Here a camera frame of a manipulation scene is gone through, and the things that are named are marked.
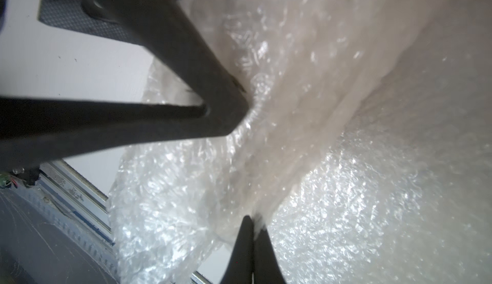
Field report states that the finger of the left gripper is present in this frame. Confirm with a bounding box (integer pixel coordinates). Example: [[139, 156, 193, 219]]
[[1, 0, 249, 171]]

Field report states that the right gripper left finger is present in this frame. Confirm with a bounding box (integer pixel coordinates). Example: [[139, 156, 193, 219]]
[[220, 216, 254, 284]]

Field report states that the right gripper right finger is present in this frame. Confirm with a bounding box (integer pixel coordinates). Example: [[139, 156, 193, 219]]
[[253, 226, 286, 284]]

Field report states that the bubble clear cylinder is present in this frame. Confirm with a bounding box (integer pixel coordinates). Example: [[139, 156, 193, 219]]
[[108, 0, 447, 283]]

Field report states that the clear bubble wrap sheet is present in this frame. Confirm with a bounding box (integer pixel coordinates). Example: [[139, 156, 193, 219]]
[[269, 0, 491, 283]]

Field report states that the aluminium front rail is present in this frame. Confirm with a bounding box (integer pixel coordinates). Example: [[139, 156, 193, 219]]
[[38, 161, 114, 246]]

